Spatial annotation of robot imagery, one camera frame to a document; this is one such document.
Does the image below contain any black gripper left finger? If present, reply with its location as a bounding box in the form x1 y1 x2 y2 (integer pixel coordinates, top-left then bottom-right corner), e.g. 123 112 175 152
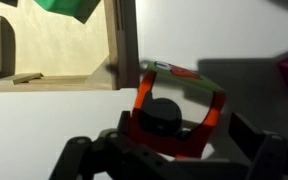
48 110 152 180

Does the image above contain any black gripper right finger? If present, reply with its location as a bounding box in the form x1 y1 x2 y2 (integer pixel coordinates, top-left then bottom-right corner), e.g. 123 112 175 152
228 112 288 180

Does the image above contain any multicolour house picture block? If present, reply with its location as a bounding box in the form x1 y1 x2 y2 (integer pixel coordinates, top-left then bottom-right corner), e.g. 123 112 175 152
128 59 227 160

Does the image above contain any light wooden tray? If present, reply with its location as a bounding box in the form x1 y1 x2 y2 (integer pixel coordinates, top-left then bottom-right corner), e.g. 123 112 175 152
0 0 141 94

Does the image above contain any green embossed block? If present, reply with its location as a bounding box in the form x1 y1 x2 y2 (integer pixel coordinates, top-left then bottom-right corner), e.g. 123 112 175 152
33 0 102 25

